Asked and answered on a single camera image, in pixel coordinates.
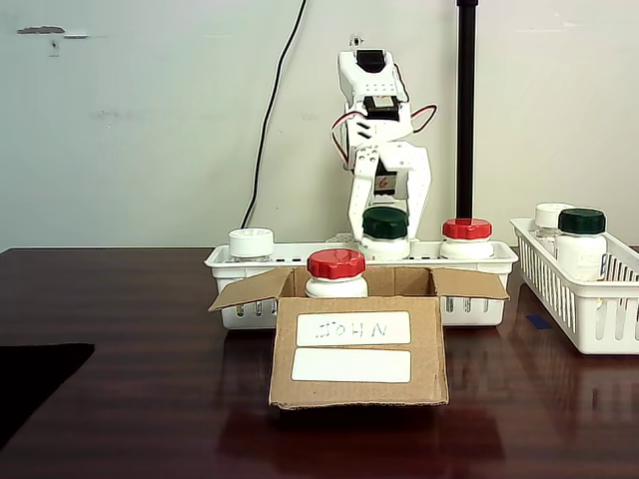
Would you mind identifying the green-capped bottle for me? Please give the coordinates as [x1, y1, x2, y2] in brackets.
[553, 208, 609, 283]
[358, 207, 411, 260]

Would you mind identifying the white-capped bottle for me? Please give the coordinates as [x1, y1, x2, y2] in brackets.
[228, 227, 279, 318]
[533, 202, 575, 255]

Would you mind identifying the white plastic basket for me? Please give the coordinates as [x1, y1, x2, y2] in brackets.
[509, 217, 639, 356]
[203, 240, 520, 331]

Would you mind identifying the cardboard box with white labels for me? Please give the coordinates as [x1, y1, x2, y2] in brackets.
[208, 266, 511, 411]

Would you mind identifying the black vertical pole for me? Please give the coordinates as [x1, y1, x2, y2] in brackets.
[456, 0, 481, 224]

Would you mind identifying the black cable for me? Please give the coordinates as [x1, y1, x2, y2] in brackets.
[239, 0, 310, 230]

